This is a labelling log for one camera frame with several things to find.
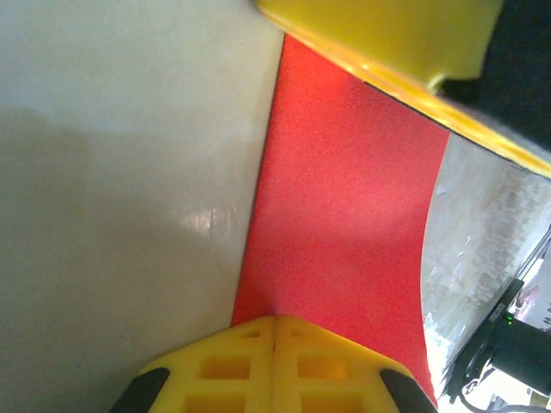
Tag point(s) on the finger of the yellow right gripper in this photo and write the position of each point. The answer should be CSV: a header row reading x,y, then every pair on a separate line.
x,y
379,38

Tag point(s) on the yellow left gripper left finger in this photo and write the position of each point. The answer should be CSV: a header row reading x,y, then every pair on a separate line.
x,y
215,374

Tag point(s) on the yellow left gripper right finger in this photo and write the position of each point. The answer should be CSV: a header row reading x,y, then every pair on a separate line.
x,y
336,374

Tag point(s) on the black controller board green light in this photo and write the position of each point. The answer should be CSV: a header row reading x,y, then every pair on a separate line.
x,y
508,340

